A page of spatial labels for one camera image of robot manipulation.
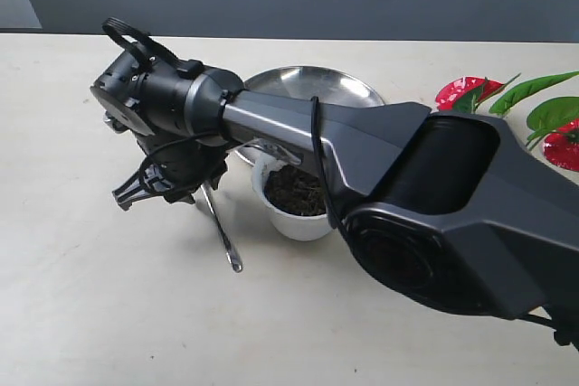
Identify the artificial red anthurium plant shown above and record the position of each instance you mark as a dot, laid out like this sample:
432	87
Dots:
549	115

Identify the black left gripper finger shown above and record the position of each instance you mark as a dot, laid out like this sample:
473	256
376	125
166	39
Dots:
138	188

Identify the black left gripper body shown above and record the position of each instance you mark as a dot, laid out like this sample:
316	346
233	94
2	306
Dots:
175	113

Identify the steel spoon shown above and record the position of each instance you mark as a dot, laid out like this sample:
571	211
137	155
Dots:
231	252

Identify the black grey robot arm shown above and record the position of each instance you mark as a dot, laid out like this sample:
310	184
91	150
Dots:
449	210

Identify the round steel plate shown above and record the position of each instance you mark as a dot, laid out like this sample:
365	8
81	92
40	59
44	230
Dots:
304	82

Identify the white scalloped flower pot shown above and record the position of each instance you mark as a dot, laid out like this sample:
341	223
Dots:
293	199

